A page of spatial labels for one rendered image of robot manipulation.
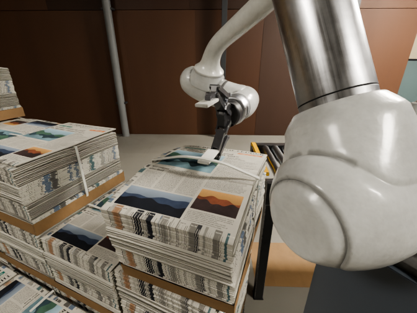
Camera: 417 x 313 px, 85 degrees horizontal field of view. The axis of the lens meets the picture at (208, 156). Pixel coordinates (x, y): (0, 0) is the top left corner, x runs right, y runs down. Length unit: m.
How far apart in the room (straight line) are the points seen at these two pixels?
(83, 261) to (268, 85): 3.83
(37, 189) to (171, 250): 0.50
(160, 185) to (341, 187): 0.38
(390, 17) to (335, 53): 4.54
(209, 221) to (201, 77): 0.51
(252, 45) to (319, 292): 3.78
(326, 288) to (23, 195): 0.82
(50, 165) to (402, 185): 0.82
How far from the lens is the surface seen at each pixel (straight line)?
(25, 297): 1.08
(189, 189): 0.50
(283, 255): 1.90
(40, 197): 0.86
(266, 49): 4.15
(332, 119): 0.30
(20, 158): 0.85
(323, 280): 0.64
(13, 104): 1.44
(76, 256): 0.79
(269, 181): 1.11
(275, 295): 1.68
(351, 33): 0.35
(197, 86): 0.81
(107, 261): 0.73
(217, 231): 0.41
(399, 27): 4.96
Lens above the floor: 1.33
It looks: 24 degrees down
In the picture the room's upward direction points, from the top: straight up
